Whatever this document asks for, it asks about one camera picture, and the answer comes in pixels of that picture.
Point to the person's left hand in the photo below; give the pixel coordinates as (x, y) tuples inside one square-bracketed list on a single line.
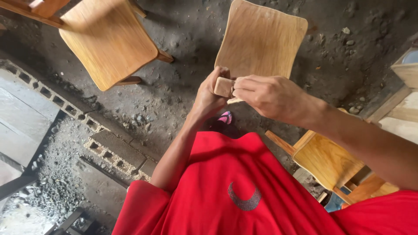
[(206, 94)]

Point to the person's right hand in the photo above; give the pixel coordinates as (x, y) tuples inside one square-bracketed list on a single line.
[(274, 94)]

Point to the person's right fingers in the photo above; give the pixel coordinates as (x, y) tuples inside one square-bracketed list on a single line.
[(243, 88)]

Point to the small sanding block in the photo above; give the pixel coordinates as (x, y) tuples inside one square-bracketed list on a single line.
[(223, 86)]

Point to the curved wooden seat panel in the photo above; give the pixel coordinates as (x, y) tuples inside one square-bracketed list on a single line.
[(259, 40)]

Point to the pink sandal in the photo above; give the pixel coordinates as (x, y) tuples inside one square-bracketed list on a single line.
[(225, 118)]

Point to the person's red shirt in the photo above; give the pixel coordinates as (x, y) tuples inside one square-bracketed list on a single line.
[(248, 189)]

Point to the wooden chair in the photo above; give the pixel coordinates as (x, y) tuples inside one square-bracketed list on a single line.
[(104, 39), (329, 163)]

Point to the blue plastic container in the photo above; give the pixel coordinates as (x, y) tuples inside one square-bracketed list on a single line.
[(334, 201)]

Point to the row of hollow concrete blocks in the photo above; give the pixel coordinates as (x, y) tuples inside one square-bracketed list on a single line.
[(81, 120)]

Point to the pale wooden furniture frame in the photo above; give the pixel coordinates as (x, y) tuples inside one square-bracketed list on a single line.
[(396, 94)]

